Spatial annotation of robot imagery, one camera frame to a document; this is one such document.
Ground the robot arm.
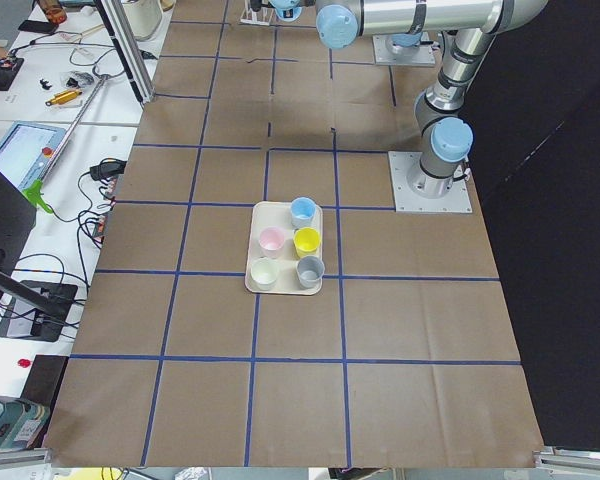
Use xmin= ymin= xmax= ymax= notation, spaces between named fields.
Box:
xmin=250 ymin=0 xmax=427 ymax=50
xmin=315 ymin=1 xmax=546 ymax=199

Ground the yellow cup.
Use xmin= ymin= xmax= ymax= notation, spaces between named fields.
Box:
xmin=293 ymin=227 xmax=321 ymax=258

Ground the pink cup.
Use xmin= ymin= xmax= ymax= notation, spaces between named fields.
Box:
xmin=258 ymin=227 xmax=286 ymax=259

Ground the grey cup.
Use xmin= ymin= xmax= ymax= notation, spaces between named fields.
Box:
xmin=296 ymin=255 xmax=325 ymax=289

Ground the blue cup on tray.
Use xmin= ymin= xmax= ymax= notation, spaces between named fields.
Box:
xmin=290 ymin=197 xmax=316 ymax=229

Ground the pale green cup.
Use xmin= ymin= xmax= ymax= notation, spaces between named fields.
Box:
xmin=250 ymin=257 xmax=279 ymax=291

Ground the cream plastic tray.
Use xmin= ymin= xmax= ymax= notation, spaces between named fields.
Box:
xmin=244 ymin=201 xmax=322 ymax=296

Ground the black power adapter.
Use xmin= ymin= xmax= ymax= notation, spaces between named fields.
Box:
xmin=89 ymin=159 xmax=127 ymax=181

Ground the black power strip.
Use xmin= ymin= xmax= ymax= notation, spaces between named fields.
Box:
xmin=0 ymin=280 xmax=78 ymax=342

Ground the green plastic clamp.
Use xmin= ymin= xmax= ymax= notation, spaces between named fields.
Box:
xmin=22 ymin=179 xmax=54 ymax=214

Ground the blue teach pendant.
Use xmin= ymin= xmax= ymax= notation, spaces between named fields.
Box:
xmin=0 ymin=121 xmax=66 ymax=191

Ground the black monitor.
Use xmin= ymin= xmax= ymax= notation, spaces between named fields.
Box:
xmin=0 ymin=172 xmax=36 ymax=275

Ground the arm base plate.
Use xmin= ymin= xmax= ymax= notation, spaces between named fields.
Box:
xmin=388 ymin=151 xmax=473 ymax=214
xmin=373 ymin=32 xmax=436 ymax=67

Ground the white wire cup rack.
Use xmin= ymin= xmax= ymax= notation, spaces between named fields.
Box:
xmin=239 ymin=0 xmax=274 ymax=26

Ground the aluminium frame post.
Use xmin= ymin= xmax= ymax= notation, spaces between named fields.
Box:
xmin=94 ymin=0 xmax=155 ymax=105

